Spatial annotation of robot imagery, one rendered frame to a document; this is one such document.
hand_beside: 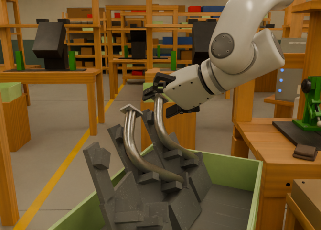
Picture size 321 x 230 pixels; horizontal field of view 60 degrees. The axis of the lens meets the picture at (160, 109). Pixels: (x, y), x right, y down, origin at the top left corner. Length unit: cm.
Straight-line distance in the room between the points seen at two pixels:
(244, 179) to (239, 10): 66
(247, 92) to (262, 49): 112
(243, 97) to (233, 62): 117
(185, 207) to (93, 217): 26
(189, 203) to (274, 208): 50
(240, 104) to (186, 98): 105
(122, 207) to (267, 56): 42
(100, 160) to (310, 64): 143
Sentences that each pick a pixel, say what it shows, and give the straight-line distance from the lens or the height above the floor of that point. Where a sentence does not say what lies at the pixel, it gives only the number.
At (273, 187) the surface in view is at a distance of 122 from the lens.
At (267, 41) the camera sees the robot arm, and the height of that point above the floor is 136.
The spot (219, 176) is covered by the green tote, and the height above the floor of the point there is 88.
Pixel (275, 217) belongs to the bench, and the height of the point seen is 66.
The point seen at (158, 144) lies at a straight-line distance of 91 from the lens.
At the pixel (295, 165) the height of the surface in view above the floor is 89.
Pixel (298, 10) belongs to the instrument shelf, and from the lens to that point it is 177.
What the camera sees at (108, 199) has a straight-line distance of 61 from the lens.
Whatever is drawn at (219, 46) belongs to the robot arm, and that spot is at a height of 135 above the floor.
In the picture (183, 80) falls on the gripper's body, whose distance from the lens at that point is 63.
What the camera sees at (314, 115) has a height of 98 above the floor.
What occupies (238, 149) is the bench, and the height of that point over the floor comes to 70.
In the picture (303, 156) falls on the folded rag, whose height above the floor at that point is 91.
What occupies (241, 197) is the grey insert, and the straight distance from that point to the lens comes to 101.
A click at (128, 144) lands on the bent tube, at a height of 110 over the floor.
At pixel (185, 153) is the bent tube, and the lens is 95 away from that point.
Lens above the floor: 137
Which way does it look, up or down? 15 degrees down
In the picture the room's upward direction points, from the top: straight up
